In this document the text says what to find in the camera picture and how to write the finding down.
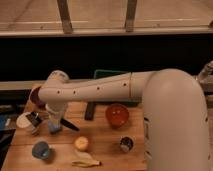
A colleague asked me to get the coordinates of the blue cup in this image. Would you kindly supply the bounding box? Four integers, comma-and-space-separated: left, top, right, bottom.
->
32, 141, 50, 160

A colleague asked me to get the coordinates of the green plastic bin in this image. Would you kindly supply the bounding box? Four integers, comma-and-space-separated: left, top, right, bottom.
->
94, 69, 125, 79

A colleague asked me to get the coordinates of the red orange bowl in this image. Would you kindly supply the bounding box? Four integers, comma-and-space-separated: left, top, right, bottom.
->
105, 103, 129, 128

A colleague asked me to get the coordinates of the white plastic cup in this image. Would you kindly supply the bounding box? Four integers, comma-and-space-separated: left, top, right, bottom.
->
16, 112, 38, 135

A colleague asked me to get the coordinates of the small metal cup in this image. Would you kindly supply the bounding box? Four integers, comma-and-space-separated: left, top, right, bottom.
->
119, 137, 134, 153

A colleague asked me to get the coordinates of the black rectangular remote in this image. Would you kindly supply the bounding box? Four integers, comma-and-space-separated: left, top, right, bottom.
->
84, 102, 95, 121

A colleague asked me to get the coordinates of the yellow banana peel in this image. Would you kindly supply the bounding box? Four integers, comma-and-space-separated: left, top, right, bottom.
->
71, 150, 101, 168

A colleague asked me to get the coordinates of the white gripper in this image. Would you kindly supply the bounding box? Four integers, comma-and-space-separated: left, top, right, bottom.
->
45, 102, 69, 134

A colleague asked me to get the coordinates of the purple bowl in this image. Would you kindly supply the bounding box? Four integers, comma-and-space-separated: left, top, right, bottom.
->
30, 87, 45, 108

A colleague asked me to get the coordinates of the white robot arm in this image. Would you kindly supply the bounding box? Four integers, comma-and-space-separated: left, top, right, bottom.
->
39, 69, 211, 171

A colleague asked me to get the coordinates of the orange fruit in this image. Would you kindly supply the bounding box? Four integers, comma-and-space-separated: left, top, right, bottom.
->
74, 136, 89, 151

